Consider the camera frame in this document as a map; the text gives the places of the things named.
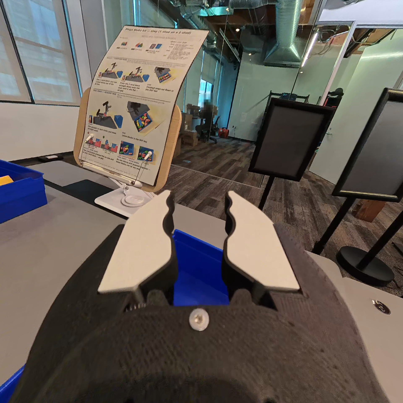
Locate black office chair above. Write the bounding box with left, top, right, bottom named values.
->
left=195, top=115, right=221, bottom=144

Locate dark desk mat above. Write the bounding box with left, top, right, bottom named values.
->
left=62, top=179, right=118, bottom=198

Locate blue plastic bin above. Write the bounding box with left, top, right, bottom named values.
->
left=0, top=159, right=48, bottom=225
left=0, top=229, right=230, bottom=403

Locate wooden block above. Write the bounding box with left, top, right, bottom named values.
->
left=352, top=199, right=387, bottom=223

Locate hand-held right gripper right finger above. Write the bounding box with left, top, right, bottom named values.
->
left=221, top=191, right=300, bottom=305

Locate stack of cardboard boxes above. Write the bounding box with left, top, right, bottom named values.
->
left=180, top=103, right=202, bottom=148

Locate printed instruction sheet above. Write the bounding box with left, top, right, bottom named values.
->
left=78, top=26, right=210, bottom=187

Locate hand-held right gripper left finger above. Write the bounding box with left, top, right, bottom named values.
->
left=98, top=190, right=178, bottom=304

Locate silver ventilation duct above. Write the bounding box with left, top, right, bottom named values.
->
left=264, top=0, right=304, bottom=67

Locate round metal table fitting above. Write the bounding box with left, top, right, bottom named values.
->
left=371, top=298, right=391, bottom=315

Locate large grid window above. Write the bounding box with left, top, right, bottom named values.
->
left=0, top=0, right=83, bottom=105

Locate black framed sign stand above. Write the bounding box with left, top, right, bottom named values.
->
left=312, top=88, right=403, bottom=256
left=248, top=97, right=338, bottom=212

